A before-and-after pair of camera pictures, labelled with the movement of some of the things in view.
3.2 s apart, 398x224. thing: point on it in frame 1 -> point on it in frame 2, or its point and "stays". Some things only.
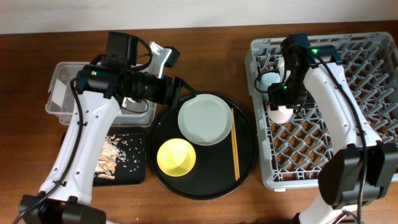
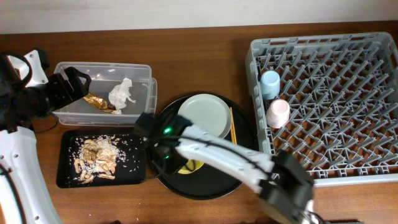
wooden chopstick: (234, 144) stays
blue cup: (266, 79) stays
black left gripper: (173, 100) -> (58, 82)
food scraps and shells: (111, 154) stays
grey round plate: (205, 119) stays
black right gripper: (275, 98) -> (171, 168)
